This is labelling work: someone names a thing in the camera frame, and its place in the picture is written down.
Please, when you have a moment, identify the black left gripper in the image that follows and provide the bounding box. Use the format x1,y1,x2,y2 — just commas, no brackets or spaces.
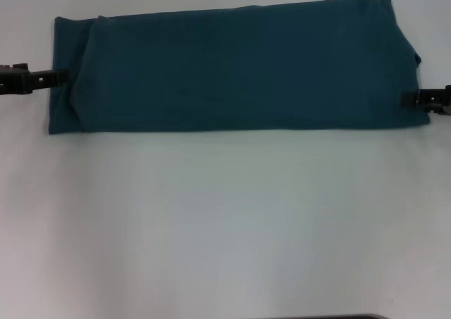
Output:
0,62,70,96

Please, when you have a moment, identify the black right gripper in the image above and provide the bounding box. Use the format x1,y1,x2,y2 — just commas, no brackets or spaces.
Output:
402,85,451,116

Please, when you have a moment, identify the teal T-shirt with FREE print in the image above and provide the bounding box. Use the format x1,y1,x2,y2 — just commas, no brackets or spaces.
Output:
47,0,431,136

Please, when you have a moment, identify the dark device edge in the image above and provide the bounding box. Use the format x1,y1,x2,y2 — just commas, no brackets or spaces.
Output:
319,313,390,319

